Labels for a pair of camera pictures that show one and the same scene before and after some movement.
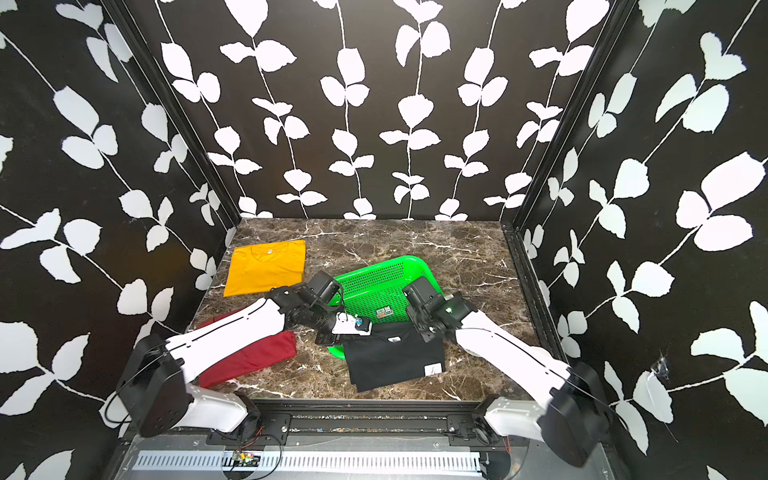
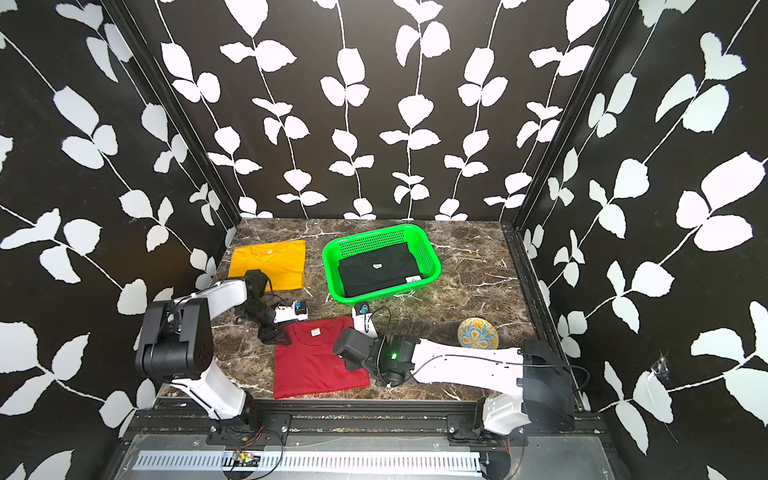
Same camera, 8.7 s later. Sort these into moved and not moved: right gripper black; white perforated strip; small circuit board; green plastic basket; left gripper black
Moved: right gripper black; green plastic basket; left gripper black
Not moved: small circuit board; white perforated strip
